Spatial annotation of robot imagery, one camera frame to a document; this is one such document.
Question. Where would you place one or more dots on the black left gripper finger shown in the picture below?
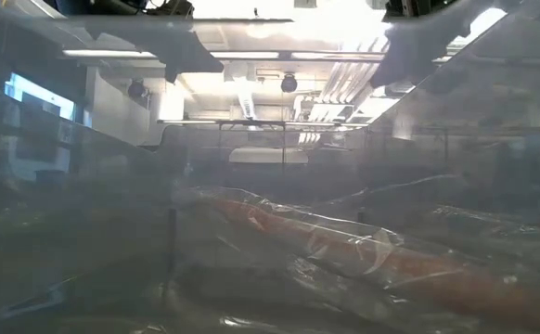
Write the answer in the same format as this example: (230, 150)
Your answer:
(182, 55)

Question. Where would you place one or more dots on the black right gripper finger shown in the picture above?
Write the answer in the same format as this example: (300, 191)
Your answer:
(414, 51)

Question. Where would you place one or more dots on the black ceiling dome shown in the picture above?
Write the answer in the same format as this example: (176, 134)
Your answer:
(137, 89)
(289, 83)

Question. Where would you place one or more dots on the black plastic tray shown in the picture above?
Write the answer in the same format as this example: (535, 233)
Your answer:
(66, 278)

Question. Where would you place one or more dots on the bright wall screen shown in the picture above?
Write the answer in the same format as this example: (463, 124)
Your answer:
(38, 95)

